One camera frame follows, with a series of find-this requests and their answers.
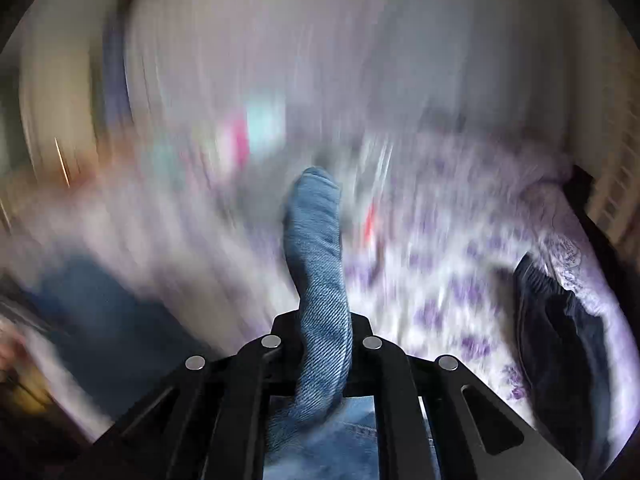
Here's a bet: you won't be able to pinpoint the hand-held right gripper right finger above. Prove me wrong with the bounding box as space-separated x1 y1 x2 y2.
345 312 583 480

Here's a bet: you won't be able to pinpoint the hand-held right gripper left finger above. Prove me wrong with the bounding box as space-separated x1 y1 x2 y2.
92 312 304 480

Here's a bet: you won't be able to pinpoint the blue denim pants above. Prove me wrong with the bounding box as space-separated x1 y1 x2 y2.
30 166 381 480

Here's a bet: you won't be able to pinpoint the purple floral bed sheet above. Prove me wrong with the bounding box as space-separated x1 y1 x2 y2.
15 130 632 466

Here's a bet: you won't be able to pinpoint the dark navy garment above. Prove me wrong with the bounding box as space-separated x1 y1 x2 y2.
512 254 613 476

